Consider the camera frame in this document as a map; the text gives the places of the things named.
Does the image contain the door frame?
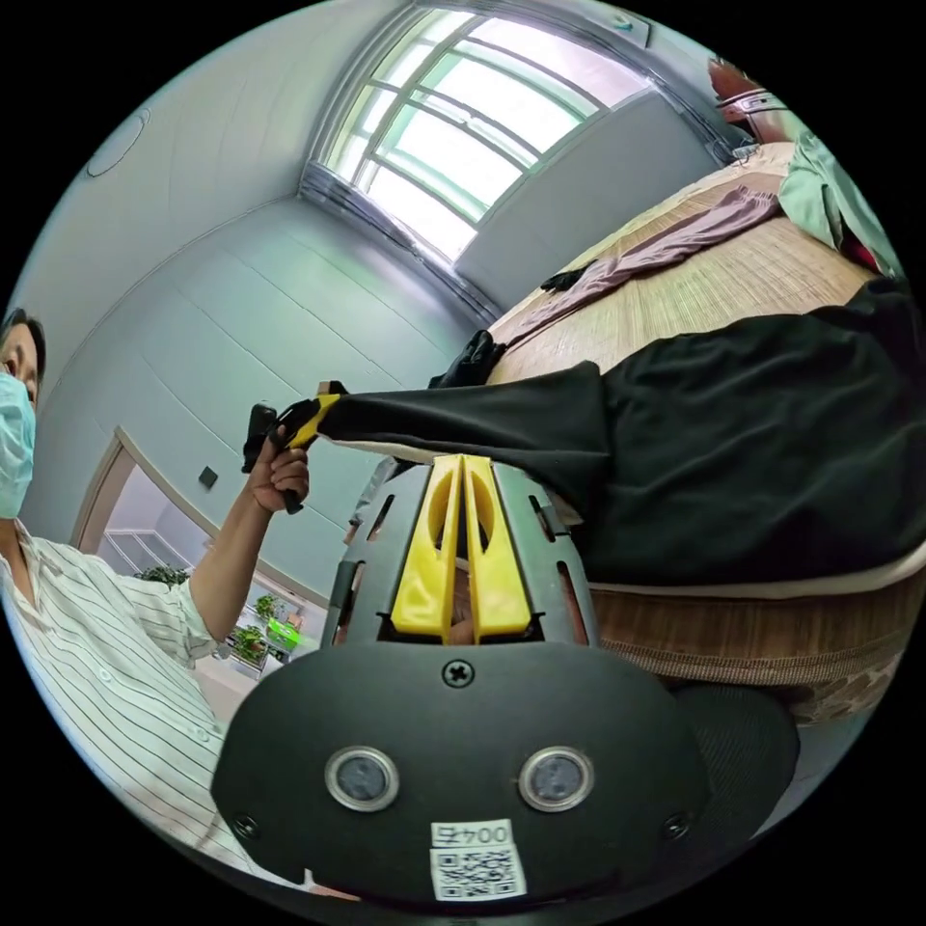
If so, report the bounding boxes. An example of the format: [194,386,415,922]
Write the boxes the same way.
[69,424,331,681]

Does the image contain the bed with woven mat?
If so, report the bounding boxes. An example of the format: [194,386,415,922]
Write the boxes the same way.
[346,141,924,728]

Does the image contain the black pants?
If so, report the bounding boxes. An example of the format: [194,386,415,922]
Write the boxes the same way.
[317,278,926,588]

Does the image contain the window with white frame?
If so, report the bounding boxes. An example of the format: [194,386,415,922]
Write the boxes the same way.
[300,5,656,263]

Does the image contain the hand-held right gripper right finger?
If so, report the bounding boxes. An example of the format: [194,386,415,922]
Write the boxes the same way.
[462,453,535,646]

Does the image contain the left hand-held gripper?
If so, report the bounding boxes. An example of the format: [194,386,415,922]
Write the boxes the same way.
[264,393,343,516]

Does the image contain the person's body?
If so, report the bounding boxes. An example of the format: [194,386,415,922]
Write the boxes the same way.
[0,307,309,892]

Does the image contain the person's left hand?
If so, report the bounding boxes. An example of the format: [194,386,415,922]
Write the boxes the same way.
[248,433,312,516]

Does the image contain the round ceiling lamp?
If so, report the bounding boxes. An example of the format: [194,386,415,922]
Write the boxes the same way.
[85,106,154,180]

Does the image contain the mauve pants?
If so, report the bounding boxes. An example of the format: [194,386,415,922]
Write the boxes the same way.
[505,184,784,342]

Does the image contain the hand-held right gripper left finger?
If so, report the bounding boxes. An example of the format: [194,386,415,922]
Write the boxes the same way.
[391,453,464,644]

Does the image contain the bunched black garment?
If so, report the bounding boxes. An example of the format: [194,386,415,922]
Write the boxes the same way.
[429,329,509,392]

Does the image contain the pile of clothes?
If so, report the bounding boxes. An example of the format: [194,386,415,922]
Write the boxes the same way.
[777,129,910,280]

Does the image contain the person's left forearm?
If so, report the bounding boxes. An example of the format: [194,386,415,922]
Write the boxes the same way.
[186,485,290,645]

